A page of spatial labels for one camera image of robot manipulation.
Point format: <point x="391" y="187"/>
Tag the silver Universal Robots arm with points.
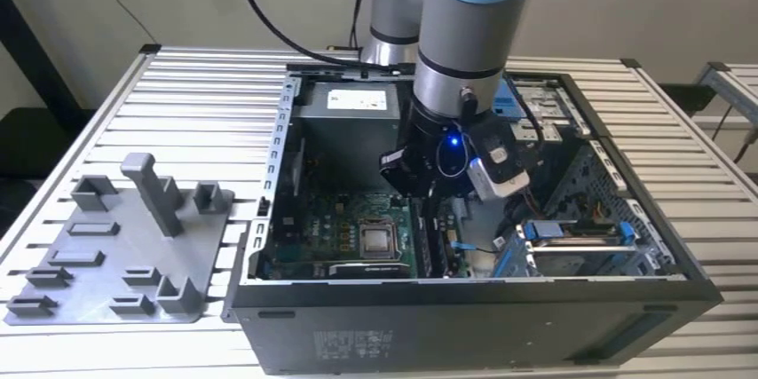
<point x="467" y="33"/>

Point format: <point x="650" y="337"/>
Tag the gray power supply unit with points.
<point x="343" y="139"/>

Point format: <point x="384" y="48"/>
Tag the blue disk carrier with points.
<point x="508" y="101"/>

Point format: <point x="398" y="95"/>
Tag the silver CPU in socket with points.
<point x="378" y="242"/>

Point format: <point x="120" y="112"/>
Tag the green motherboard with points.
<point x="331" y="223"/>

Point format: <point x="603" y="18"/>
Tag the metal drive cage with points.
<point x="550" y="104"/>

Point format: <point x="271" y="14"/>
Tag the black graphics card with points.
<point x="370" y="270"/>

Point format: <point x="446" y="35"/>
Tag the hard disk in blue carrier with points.
<point x="568" y="241"/>

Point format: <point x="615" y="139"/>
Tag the black open PC case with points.
<point x="450" y="321"/>

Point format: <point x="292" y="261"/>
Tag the black table corner cap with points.
<point x="630" y="63"/>
<point x="151" y="47"/>

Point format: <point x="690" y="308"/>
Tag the black box beside table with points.
<point x="687" y="98"/>

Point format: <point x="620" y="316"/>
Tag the gray plastic parts rack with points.
<point x="141" y="263"/>

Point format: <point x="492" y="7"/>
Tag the metal side table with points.
<point x="734" y="86"/>

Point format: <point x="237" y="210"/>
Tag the dark furniture frame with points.
<point x="35" y="139"/>

